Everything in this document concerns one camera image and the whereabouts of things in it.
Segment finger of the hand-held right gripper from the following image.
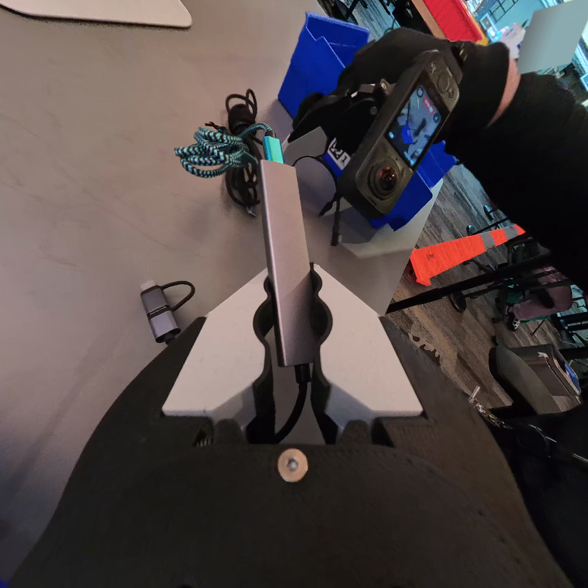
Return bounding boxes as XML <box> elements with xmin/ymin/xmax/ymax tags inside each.
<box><xmin>286</xmin><ymin>125</ymin><xmax>332</xmax><ymax>157</ymax></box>

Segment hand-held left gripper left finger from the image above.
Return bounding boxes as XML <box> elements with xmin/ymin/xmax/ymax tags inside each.
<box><xmin>161</xmin><ymin>268</ymin><xmax>276</xmax><ymax>444</ymax></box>

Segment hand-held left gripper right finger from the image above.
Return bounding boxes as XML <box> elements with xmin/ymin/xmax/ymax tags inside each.
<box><xmin>309</xmin><ymin>262</ymin><xmax>423</xmax><ymax>444</ymax></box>

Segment blue plastic bin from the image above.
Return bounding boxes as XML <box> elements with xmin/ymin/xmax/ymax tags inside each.
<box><xmin>278</xmin><ymin>11</ymin><xmax>460</xmax><ymax>232</ymax></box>

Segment black hub cable grey plug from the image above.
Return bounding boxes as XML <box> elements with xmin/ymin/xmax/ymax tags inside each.
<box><xmin>140</xmin><ymin>279</ymin><xmax>309</xmax><ymax>443</ymax></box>

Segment black usb cable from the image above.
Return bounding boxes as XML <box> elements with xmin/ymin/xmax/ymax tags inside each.
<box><xmin>224</xmin><ymin>89</ymin><xmax>344</xmax><ymax>247</ymax></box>

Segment teal braided usb cable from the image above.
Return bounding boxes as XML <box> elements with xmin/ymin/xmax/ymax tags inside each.
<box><xmin>174</xmin><ymin>121</ymin><xmax>286</xmax><ymax>180</ymax></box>

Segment grey usb hub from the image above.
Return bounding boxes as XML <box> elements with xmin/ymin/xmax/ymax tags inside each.
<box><xmin>259</xmin><ymin>159</ymin><xmax>319</xmax><ymax>368</ymax></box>

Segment person's right forearm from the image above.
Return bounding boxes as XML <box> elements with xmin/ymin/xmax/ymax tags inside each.
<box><xmin>448</xmin><ymin>69</ymin><xmax>588</xmax><ymax>288</ymax></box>

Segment person's right hand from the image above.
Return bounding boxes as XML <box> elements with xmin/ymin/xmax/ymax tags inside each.
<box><xmin>337</xmin><ymin>27</ymin><xmax>511</xmax><ymax>138</ymax></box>

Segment orange traffic cone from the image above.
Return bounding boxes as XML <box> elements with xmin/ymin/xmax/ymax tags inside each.
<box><xmin>403</xmin><ymin>224</ymin><xmax>526</xmax><ymax>287</ymax></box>

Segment red plastic bin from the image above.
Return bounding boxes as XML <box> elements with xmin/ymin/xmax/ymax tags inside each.
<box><xmin>423</xmin><ymin>0</ymin><xmax>488</xmax><ymax>42</ymax></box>

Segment white monitor stand base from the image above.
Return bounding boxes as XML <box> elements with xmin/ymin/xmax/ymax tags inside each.
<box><xmin>0</xmin><ymin>0</ymin><xmax>193</xmax><ymax>29</ymax></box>

